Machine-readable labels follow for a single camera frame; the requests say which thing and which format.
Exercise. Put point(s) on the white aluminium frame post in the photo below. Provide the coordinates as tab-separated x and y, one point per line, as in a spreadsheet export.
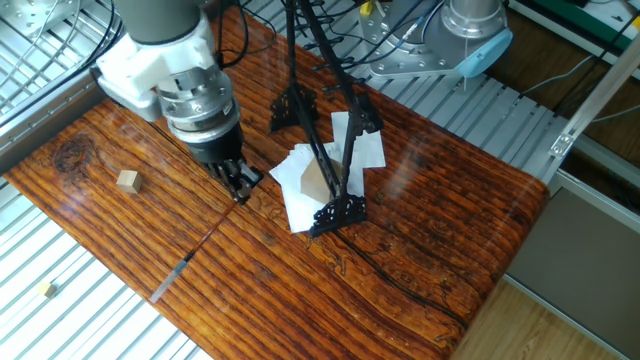
600	92

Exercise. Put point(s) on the grey robot base column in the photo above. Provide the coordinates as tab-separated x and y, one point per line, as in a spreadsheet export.
474	15

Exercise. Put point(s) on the small wooden cube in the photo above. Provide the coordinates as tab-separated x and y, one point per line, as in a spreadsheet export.
127	181

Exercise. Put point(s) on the thin calligraphy brush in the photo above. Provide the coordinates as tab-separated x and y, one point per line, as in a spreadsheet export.
190	258

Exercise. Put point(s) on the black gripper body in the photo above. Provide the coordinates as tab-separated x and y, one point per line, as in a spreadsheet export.
215	145

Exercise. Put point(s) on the green board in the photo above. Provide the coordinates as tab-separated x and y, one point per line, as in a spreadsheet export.
615	15

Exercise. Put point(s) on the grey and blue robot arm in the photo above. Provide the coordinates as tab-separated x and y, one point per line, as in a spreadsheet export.
160	20

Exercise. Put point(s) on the large wooden block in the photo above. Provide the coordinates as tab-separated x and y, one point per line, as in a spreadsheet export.
314	185

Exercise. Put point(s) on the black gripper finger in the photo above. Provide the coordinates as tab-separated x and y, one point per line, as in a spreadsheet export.
248	174
234	182

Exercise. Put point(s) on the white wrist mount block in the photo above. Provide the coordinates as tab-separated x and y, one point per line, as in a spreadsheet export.
130	75

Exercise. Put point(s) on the black metal pen rack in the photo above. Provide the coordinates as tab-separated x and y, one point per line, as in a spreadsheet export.
332	165

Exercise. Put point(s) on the white paper sheet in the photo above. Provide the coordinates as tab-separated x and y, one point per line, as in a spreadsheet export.
288	170
300	216
368	150

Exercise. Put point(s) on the tiny yellow cube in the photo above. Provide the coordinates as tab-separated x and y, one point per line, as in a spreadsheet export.
50	290

